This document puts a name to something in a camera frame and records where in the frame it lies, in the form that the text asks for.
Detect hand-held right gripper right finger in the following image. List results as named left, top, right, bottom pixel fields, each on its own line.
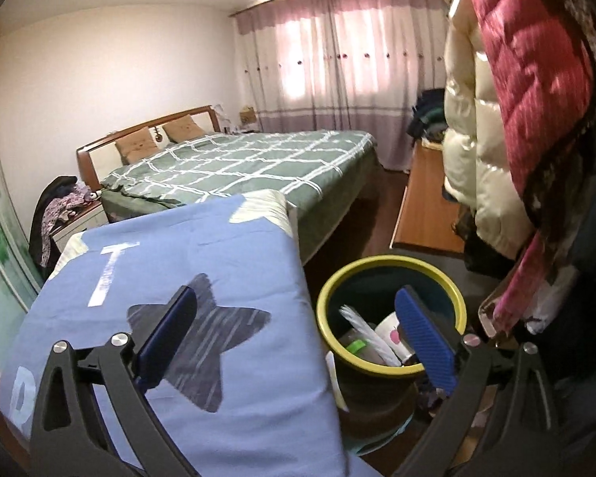
left=394, top=287, right=560, bottom=477

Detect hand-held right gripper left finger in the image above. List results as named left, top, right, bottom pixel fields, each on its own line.
left=30, top=285, right=198, bottom=477

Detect yellow rimmed blue trash bin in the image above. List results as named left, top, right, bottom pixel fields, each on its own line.
left=316, top=255, right=468, bottom=428

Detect glass wardrobe door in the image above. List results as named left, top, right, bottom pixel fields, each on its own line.
left=0, top=84, right=41, bottom=334

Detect blue printed tablecloth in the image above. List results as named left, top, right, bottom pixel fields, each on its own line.
left=0, top=191, right=348, bottom=477

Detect clothes pile on nightstand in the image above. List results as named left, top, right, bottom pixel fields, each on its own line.
left=28, top=175, right=103, bottom=269

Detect pink cloth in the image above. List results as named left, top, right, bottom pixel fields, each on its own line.
left=477, top=229, right=577, bottom=339

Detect white wooden nightstand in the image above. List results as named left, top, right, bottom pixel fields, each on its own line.
left=45, top=201, right=105, bottom=259

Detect wooden sideboard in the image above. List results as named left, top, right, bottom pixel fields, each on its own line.
left=390, top=142, right=470, bottom=254

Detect wooden bed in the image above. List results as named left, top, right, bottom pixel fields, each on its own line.
left=76, top=104, right=381, bottom=266

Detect brown pillow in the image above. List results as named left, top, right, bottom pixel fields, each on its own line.
left=115, top=128, right=159, bottom=162
left=163, top=115, right=205, bottom=142

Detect green checked duvet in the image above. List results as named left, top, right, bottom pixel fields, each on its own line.
left=101, top=130, right=378, bottom=264

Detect cream puffer jacket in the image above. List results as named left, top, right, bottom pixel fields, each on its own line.
left=442, top=0, right=537, bottom=259

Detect dark clothes pile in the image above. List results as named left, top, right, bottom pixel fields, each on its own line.
left=407, top=88, right=448, bottom=142

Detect red puffer jacket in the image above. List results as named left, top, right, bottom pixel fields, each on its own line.
left=467, top=0, right=596, bottom=200

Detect pink curtains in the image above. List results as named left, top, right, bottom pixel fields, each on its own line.
left=233, top=0, right=450, bottom=172

